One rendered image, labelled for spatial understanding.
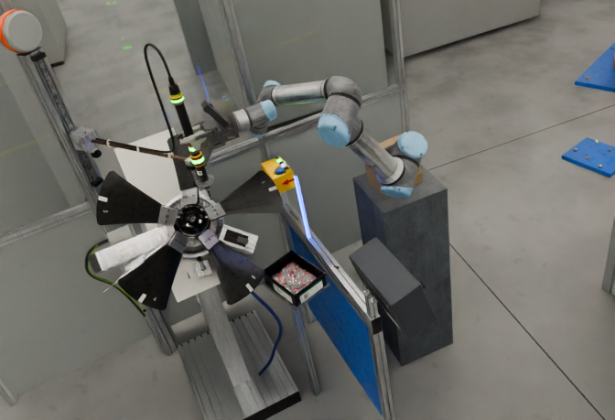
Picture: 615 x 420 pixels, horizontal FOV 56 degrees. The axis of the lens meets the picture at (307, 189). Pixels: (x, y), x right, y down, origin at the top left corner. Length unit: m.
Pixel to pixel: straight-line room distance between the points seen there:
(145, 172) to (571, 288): 2.31
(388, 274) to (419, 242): 0.82
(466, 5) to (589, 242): 3.07
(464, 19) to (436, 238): 3.82
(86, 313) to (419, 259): 1.77
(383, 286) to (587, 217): 2.38
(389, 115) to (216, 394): 1.76
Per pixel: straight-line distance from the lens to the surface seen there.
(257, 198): 2.29
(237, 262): 2.30
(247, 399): 3.04
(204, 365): 3.24
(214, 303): 2.68
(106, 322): 3.43
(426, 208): 2.49
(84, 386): 3.58
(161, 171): 2.53
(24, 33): 2.51
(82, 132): 2.60
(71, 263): 3.16
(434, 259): 2.70
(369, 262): 1.84
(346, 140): 1.95
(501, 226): 3.85
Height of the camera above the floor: 2.50
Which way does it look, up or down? 35 degrees down
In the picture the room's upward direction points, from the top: 12 degrees counter-clockwise
